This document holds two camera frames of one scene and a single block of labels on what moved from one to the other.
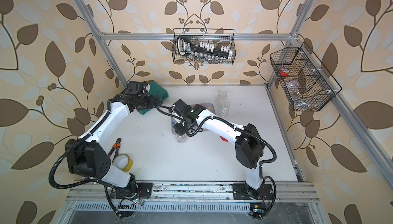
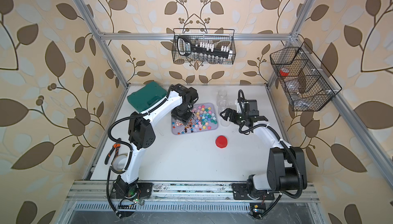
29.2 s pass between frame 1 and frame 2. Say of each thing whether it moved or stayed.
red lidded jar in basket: stayed
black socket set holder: stayed
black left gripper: moved
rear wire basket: stayed
